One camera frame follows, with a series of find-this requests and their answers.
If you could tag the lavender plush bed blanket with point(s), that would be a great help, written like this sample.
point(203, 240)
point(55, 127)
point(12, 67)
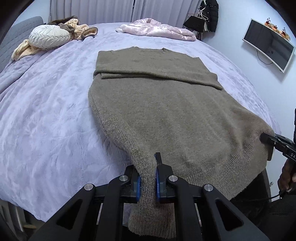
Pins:
point(50, 143)

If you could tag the grey quilted headboard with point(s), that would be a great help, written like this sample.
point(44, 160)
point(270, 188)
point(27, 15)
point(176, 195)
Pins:
point(16, 34)

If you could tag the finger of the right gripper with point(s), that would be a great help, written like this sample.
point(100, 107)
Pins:
point(269, 139)

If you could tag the black handbag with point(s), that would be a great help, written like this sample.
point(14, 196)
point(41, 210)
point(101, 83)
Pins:
point(195, 23)

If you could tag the beige knit garment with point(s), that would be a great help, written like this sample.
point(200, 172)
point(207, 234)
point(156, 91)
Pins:
point(80, 33)

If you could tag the brown knit sweater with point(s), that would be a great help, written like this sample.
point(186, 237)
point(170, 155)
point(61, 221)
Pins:
point(158, 100)

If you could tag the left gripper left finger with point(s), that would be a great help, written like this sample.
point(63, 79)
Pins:
point(94, 212)

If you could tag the white round pleated cushion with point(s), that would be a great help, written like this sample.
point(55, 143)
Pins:
point(48, 37)

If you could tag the wall mounted monitor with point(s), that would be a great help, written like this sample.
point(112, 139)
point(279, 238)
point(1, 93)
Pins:
point(270, 43)

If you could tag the person right hand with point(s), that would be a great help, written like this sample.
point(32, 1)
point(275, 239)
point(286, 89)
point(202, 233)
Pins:
point(286, 180)

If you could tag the pink satin puffer jacket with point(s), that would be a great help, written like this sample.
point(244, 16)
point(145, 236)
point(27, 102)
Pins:
point(152, 28)

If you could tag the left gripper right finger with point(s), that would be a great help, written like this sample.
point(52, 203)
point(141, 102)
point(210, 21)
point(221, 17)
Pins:
point(201, 212)

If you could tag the black hanging jacket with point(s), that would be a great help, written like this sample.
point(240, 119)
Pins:
point(212, 13)

